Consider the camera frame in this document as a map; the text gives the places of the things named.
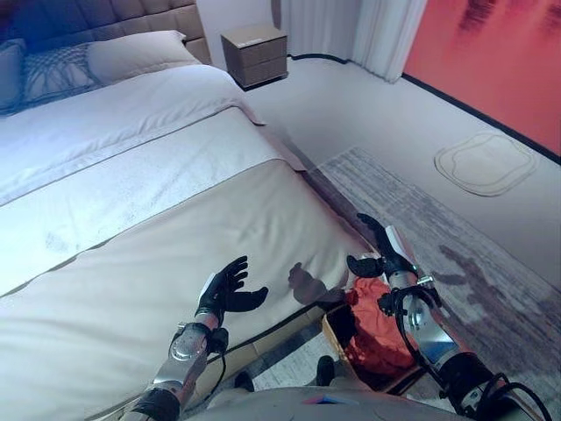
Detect patterned cushion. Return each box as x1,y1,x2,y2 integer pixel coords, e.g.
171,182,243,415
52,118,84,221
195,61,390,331
18,40,107,105

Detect white curtain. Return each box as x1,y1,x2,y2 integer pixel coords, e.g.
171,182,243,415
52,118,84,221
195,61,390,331
277,0,430,84

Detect brown wooden nightstand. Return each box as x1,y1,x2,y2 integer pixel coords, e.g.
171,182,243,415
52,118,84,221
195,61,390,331
219,25,289,92

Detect cream pillow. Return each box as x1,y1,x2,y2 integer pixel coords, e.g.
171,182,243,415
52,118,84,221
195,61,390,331
85,29,202,85

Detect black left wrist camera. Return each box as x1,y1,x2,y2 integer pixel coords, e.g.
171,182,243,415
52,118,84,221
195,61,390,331
210,327,231,355

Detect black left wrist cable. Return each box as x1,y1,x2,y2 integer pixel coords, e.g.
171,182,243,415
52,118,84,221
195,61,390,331
216,350,228,392

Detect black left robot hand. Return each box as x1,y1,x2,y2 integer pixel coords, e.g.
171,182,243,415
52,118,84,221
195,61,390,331
194,255,269,328

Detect grey pillow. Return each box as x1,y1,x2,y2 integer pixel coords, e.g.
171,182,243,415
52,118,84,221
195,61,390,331
0,38,28,117

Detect cream outlined floor mat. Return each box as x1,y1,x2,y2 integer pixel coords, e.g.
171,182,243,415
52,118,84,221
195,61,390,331
433,131,541,197

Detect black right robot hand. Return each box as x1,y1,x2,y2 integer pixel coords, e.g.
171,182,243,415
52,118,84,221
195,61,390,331
345,213,417,280

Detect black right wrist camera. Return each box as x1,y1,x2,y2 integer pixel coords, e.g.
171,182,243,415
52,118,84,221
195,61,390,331
377,292,401,318

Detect brown tufted headboard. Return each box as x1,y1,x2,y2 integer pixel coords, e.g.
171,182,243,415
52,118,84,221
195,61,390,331
0,0,212,68

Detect grey striped rug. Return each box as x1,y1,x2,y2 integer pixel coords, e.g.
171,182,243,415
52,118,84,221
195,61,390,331
257,146,561,421

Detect beige upholstered bed base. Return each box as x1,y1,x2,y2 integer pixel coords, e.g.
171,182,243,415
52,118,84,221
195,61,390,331
195,301,344,396

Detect white duvet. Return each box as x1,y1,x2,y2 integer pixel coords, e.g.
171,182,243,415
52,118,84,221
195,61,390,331
0,64,309,296

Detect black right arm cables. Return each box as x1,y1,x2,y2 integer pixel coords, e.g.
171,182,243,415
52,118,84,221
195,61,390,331
388,287,554,421

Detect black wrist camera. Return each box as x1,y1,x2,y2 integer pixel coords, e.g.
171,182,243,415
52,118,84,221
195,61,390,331
210,327,231,355
377,292,401,318

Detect brown basket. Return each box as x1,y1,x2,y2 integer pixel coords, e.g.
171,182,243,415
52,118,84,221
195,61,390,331
320,301,430,395

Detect grey robot torso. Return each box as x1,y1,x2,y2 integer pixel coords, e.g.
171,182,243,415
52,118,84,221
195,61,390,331
204,383,462,421

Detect red cloth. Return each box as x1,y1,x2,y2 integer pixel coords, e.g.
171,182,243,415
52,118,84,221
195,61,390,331
344,275,418,368

